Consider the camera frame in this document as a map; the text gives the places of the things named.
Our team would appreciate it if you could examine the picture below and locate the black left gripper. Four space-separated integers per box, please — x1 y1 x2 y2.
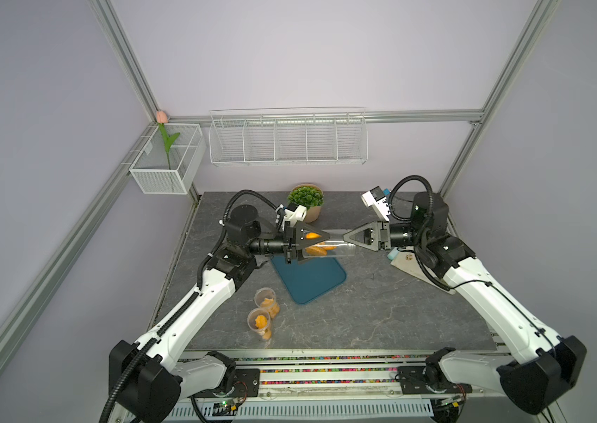
246 221 328 265

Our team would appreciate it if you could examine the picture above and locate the clear cookie jar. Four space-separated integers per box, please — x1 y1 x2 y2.
247 308 273 340
316 229 356 258
254 287 281 319

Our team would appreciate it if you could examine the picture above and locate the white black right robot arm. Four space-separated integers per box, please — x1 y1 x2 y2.
344 176 587 415

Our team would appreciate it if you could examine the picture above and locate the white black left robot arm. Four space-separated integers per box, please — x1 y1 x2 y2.
99 190 330 422

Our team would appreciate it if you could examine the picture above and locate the clear cookie jar back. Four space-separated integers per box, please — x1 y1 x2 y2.
254 287 281 319

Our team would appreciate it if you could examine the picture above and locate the clear cookie jar front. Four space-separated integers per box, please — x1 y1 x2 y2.
247 308 273 340

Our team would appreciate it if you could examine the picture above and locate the light blue garden trowel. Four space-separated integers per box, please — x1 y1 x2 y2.
387 249 399 261

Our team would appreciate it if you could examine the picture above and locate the teal plastic tray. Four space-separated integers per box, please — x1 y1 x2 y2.
271 257 347 305

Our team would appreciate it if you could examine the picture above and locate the green plant in pot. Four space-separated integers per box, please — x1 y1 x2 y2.
288 184 324 223

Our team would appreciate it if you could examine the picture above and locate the beige gardening glove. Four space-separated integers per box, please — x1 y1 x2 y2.
389 251 454 295

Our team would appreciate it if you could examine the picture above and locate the pink artificial tulip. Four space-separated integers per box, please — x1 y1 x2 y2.
156 110 180 169

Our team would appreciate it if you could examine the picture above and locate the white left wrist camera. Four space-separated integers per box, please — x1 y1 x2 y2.
276 203 307 227

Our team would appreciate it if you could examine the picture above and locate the white wire wall shelf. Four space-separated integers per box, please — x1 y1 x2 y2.
209 107 369 166

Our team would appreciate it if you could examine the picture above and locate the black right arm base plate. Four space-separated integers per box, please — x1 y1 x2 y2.
394 365 473 395

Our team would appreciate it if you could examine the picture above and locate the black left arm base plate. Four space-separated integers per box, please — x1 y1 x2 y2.
195 368 261 398

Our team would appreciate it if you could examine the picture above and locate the white mesh wall basket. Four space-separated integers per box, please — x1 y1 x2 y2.
129 123 206 195

